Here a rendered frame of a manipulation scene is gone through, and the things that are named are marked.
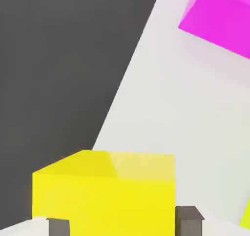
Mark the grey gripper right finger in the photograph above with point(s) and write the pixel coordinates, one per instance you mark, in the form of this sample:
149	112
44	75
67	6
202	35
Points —
190	223

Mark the small yellow cube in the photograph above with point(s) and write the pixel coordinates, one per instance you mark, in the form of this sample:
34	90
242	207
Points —
109	197

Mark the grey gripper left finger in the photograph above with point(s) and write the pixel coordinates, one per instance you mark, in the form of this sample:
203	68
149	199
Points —
58	227

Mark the large lime box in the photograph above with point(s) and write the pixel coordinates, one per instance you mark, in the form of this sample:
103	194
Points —
246	218

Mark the large magenta box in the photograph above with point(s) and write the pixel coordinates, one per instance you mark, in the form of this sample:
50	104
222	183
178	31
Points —
218	15

